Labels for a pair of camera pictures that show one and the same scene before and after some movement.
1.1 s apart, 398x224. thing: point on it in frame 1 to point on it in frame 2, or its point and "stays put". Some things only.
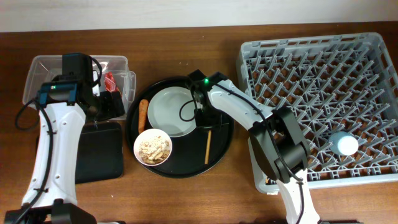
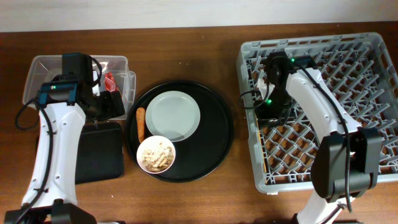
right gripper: [203, 124] to [263, 117]
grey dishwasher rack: [343, 88] stays put
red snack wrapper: [110, 83] stays put
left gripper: [113, 108] stays put
